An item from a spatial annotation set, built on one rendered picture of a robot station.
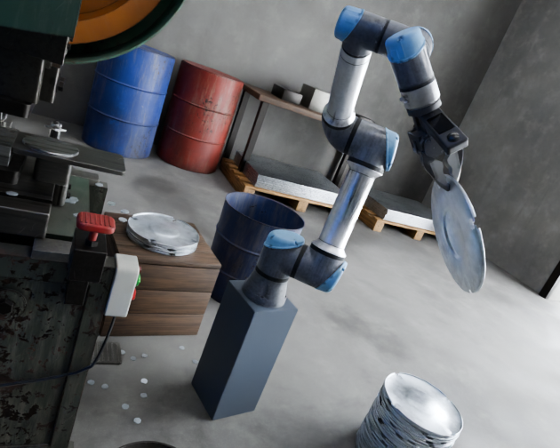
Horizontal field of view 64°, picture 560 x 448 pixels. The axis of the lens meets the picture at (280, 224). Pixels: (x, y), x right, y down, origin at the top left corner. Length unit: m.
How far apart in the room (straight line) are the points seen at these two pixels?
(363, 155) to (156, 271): 0.88
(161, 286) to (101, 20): 0.93
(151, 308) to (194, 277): 0.20
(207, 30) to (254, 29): 0.46
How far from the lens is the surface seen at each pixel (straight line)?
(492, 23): 6.28
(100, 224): 0.92
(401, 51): 0.98
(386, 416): 1.71
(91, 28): 1.52
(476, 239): 1.03
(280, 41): 4.82
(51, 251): 1.05
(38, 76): 1.13
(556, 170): 5.38
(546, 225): 5.29
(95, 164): 1.18
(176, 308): 1.87
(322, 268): 1.38
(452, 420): 1.80
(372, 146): 1.36
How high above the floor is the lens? 1.15
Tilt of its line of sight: 19 degrees down
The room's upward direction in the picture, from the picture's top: 21 degrees clockwise
